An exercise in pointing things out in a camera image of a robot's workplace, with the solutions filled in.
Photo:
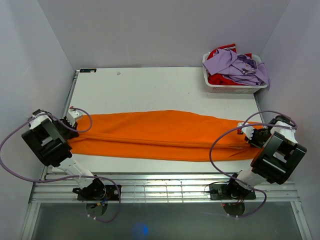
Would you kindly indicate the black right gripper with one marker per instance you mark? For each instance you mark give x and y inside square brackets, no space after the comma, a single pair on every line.
[253,141]

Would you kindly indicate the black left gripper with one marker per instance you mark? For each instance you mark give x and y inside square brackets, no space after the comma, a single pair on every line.
[70,134]

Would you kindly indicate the orange trousers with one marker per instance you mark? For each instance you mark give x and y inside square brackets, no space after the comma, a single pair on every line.
[160,135]

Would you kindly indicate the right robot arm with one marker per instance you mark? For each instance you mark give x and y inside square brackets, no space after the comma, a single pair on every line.
[278,155]

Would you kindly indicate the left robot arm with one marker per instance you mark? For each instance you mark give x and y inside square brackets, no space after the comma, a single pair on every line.
[48,138]

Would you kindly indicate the black label on table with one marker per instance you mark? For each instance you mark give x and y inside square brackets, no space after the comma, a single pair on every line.
[88,70]

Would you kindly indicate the white plastic laundry basket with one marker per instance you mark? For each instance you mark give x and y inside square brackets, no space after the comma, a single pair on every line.
[231,89]

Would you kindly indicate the red garment in basket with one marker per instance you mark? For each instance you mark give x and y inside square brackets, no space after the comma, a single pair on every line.
[220,79]

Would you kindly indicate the lilac shirt in basket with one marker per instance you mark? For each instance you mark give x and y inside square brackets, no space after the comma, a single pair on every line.
[239,68]

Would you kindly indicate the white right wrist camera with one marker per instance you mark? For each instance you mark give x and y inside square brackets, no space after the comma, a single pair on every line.
[244,129]

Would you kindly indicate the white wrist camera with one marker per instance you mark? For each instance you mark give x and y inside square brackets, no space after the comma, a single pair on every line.
[244,129]
[72,116]

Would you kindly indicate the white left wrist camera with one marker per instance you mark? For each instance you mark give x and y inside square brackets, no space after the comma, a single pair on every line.
[72,116]

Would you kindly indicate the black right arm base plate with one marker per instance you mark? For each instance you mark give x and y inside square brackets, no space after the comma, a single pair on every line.
[223,191]

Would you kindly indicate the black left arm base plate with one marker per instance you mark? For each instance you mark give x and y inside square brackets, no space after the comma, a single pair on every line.
[112,194]

